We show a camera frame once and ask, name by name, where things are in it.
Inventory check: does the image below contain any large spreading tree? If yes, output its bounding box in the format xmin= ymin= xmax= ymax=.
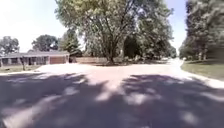
xmin=54 ymin=0 xmax=175 ymax=65

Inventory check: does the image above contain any grey asphalt road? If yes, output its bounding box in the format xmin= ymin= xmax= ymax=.
xmin=0 ymin=59 xmax=224 ymax=128

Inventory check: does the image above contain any conical green tree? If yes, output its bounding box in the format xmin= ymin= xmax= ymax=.
xmin=59 ymin=29 xmax=83 ymax=55

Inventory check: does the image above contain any low house with brown garage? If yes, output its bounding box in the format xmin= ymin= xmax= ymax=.
xmin=0 ymin=50 xmax=71 ymax=68

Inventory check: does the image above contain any round distant tree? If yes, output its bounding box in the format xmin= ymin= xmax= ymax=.
xmin=0 ymin=35 xmax=20 ymax=55
xmin=31 ymin=34 xmax=61 ymax=53

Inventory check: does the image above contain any pale concrete kerb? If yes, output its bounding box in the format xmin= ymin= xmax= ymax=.
xmin=179 ymin=62 xmax=224 ymax=90

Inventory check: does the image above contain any green grass lawn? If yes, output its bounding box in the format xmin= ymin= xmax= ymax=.
xmin=180 ymin=59 xmax=224 ymax=82

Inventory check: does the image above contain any group of tall trees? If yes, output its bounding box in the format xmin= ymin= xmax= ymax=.
xmin=178 ymin=0 xmax=224 ymax=62

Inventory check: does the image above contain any grass verge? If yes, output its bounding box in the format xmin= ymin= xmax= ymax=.
xmin=0 ymin=64 xmax=43 ymax=75

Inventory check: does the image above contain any low brown wall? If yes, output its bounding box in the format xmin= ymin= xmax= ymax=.
xmin=74 ymin=56 xmax=108 ymax=65

